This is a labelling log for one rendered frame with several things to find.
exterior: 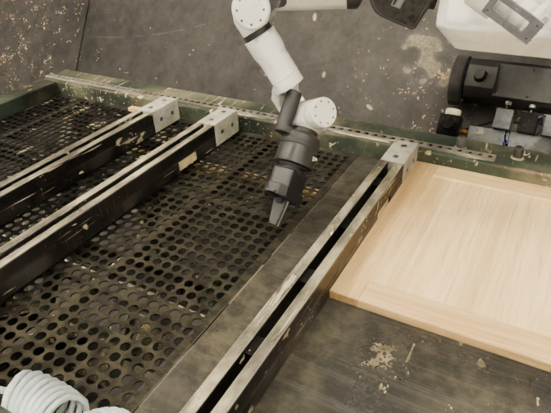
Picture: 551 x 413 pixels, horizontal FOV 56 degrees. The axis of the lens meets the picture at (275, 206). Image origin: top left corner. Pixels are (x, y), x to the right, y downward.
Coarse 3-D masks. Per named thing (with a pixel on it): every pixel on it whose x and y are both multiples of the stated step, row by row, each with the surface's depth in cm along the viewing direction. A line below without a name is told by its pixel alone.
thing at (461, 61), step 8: (464, 56) 204; (456, 64) 202; (464, 64) 200; (456, 72) 201; (464, 72) 201; (456, 80) 201; (448, 88) 204; (456, 88) 202; (448, 96) 206; (456, 96) 204; (456, 104) 209
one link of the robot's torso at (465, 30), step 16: (448, 0) 93; (544, 0) 85; (448, 16) 93; (464, 16) 92; (480, 16) 91; (448, 32) 95; (464, 32) 93; (480, 32) 92; (496, 32) 90; (544, 32) 87; (464, 48) 97; (480, 48) 95; (496, 48) 94; (512, 48) 92; (528, 48) 91; (544, 48) 89
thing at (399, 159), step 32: (384, 160) 128; (416, 160) 136; (384, 192) 116; (352, 224) 106; (320, 256) 100; (352, 256) 105; (288, 288) 90; (320, 288) 93; (256, 320) 84; (288, 320) 84; (256, 352) 79; (288, 352) 86; (224, 384) 76; (256, 384) 77
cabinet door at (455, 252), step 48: (432, 192) 125; (480, 192) 124; (528, 192) 123; (384, 240) 109; (432, 240) 109; (480, 240) 108; (528, 240) 108; (336, 288) 98; (384, 288) 97; (432, 288) 97; (480, 288) 96; (528, 288) 96; (480, 336) 86; (528, 336) 86
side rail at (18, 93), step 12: (36, 84) 193; (48, 84) 193; (0, 96) 185; (12, 96) 184; (24, 96) 185; (36, 96) 190; (48, 96) 194; (0, 108) 179; (12, 108) 183; (24, 108) 187
